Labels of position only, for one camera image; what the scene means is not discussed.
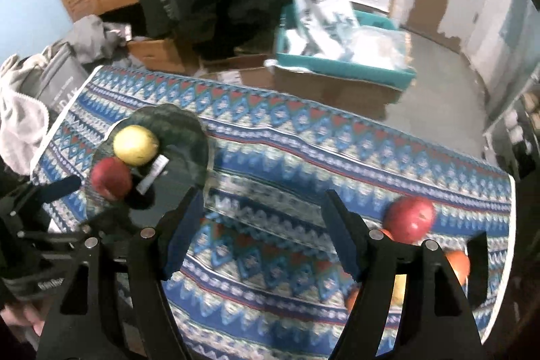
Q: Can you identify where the grey cloth pile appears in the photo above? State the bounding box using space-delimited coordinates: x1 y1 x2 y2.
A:
67 15 132 64

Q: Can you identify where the person's left hand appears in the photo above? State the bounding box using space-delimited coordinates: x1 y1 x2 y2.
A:
0 301 47 339

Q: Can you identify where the grey printed bag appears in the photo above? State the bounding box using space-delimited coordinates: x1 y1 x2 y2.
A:
34 41 92 117

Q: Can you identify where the large cardboard box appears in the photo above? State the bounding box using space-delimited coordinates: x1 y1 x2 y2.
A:
274 62 406 120

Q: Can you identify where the yellow-green pear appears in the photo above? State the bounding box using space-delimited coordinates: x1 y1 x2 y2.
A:
390 273 408 308
113 125 161 167

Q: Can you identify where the clear plastic bag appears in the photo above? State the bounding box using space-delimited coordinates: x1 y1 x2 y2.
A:
346 27 412 72

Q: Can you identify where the flat cardboard box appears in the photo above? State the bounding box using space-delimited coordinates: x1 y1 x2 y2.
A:
201 55 276 90
127 38 199 75

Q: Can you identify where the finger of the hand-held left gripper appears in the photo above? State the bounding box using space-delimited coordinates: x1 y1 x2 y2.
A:
0 174 82 219
80 173 158 238

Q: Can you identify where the white metal shoe rack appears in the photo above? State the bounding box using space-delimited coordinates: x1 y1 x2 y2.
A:
483 77 540 175

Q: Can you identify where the group of shoes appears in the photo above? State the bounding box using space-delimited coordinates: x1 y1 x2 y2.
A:
504 90 540 158

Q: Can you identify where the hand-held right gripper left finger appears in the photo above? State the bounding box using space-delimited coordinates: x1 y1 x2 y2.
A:
40 187 206 360

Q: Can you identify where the pale grey towel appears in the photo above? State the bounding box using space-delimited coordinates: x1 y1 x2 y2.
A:
0 54 52 176

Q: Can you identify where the white paper label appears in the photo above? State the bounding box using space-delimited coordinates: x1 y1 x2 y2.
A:
137 157 169 194

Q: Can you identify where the teal plastic bin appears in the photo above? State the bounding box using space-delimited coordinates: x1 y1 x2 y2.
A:
274 6 416 91

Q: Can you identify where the blue patterned blanket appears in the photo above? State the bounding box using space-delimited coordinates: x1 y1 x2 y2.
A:
31 65 517 360

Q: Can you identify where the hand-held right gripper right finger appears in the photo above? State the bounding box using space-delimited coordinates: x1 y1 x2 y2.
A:
323 189 484 360

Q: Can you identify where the dark green glass plate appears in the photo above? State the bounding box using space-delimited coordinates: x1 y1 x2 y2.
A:
86 104 212 226

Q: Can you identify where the red apple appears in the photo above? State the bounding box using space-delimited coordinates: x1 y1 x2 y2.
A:
90 158 133 200
382 196 437 245

